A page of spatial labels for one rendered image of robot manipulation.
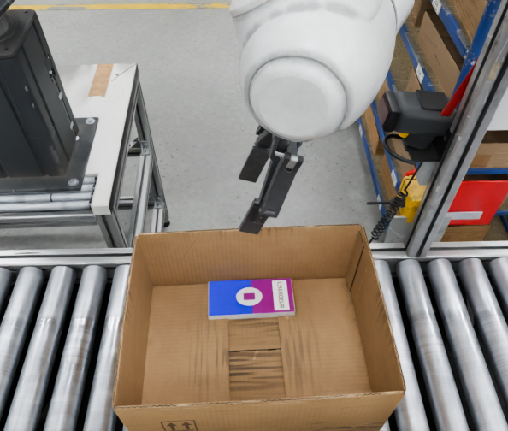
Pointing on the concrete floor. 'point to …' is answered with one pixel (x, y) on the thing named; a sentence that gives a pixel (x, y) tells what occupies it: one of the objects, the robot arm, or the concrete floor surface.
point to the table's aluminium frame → (147, 176)
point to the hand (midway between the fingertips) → (251, 195)
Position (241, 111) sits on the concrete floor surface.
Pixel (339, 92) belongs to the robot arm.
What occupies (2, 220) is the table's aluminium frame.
